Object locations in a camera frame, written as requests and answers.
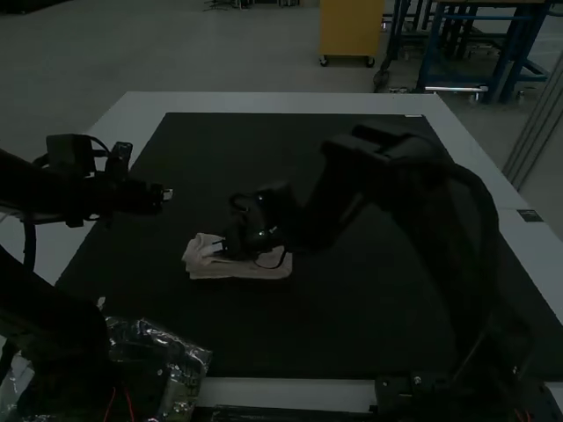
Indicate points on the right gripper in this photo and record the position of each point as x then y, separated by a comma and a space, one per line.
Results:
255, 235

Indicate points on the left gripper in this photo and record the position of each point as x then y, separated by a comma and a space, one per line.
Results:
127, 195

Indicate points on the pale towel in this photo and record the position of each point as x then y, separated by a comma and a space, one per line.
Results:
237, 270

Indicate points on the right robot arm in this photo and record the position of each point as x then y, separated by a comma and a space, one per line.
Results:
334, 198

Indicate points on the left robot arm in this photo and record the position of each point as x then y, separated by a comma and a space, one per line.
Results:
44, 189

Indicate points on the silver foil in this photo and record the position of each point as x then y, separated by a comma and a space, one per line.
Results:
176, 351

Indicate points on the black mat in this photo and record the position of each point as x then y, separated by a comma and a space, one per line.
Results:
264, 145

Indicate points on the dark base panel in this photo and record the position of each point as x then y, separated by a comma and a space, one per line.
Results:
286, 414

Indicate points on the yellow wheeled cabinet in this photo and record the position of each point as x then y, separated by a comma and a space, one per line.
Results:
347, 31

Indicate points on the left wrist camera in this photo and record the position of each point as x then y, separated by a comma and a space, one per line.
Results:
119, 156

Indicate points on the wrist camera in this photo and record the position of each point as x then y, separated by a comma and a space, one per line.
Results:
272, 195
119, 156

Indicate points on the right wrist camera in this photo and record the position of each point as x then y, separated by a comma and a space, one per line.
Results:
272, 195

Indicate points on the blue metal frame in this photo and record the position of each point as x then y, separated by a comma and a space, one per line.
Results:
429, 57

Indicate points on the aluminium frame post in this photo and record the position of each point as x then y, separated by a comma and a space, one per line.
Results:
536, 123

